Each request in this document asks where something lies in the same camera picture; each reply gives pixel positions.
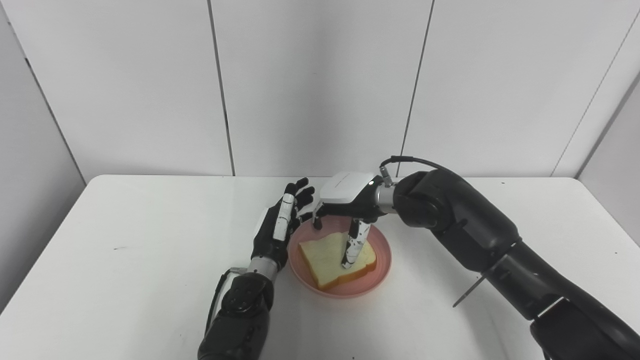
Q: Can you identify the slice of white bread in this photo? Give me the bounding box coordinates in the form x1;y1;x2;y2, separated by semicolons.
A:
298;232;378;291

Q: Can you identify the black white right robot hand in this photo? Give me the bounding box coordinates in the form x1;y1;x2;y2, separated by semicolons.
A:
311;171;397;270

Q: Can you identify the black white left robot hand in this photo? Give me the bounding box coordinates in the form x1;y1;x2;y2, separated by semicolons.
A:
250;177;316;274

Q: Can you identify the pink plastic plate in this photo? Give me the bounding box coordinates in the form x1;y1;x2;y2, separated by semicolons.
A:
288;215;393;300

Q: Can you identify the black cable tie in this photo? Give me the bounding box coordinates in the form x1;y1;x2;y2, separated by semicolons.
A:
452;272;489;308

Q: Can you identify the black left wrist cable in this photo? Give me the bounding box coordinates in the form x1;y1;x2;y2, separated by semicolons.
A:
205;267;249;332

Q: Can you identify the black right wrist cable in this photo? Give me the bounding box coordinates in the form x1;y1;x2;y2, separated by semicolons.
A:
378;155;453;189

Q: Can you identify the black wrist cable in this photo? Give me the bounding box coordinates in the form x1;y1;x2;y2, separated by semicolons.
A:
378;155;453;189
205;267;249;332

